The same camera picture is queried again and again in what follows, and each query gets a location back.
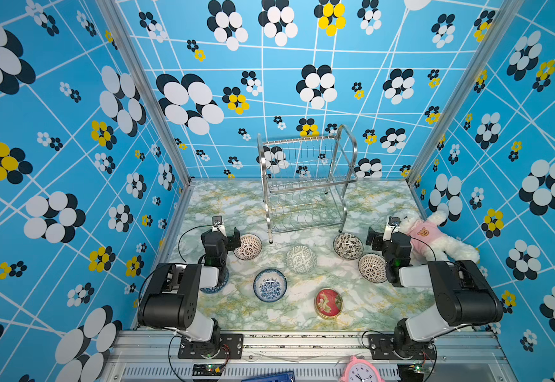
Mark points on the black leaf patterned bowl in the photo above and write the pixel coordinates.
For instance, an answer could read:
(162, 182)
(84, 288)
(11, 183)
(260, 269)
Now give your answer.
(348, 246)

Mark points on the aluminium front rail frame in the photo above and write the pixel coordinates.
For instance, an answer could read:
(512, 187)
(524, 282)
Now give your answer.
(146, 355)

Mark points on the stainless steel dish rack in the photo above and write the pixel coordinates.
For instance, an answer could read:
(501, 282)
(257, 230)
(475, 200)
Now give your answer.
(304, 180)

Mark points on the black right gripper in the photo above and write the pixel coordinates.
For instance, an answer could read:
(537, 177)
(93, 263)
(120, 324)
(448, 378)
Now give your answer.
(377, 240)

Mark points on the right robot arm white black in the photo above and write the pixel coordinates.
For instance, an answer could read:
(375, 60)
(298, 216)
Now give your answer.
(462, 295)

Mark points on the pink alarm clock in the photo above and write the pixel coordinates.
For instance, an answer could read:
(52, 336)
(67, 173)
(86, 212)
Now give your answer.
(360, 370)

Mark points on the green circuit board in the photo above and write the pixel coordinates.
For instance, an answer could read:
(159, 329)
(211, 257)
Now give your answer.
(207, 370)
(411, 373)

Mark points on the left green circuit board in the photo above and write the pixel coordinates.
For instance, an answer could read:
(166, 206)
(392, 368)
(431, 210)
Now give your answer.
(207, 370)

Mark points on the red striped white bowl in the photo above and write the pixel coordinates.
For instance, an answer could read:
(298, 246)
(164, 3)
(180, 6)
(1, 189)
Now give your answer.
(372, 267)

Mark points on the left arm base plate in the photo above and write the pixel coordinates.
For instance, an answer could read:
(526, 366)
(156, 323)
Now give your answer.
(226, 346)

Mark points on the blue floral white bowl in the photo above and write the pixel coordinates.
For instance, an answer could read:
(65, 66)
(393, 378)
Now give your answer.
(270, 285)

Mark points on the green patterned white bowl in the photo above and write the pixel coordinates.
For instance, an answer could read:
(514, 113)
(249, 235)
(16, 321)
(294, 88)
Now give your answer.
(301, 259)

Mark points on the red gold round tin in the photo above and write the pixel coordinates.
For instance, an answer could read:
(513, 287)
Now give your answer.
(328, 303)

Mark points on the dark blue patterned bowl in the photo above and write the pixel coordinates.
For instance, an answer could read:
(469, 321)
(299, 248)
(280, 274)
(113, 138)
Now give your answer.
(213, 279)

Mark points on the right green circuit board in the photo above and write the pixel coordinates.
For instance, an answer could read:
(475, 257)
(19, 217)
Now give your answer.
(411, 373)

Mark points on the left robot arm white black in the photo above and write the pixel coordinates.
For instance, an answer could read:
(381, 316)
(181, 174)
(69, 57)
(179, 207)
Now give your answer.
(170, 300)

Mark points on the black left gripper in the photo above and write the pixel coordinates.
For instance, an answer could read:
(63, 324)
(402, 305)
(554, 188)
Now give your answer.
(233, 242)

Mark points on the white teddy bear pink shirt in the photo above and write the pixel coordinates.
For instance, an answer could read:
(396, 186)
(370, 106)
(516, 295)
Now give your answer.
(429, 242)

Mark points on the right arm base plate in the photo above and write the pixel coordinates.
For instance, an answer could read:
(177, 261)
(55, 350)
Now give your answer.
(383, 348)

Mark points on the blue box at front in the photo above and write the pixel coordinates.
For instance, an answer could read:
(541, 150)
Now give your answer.
(287, 376)

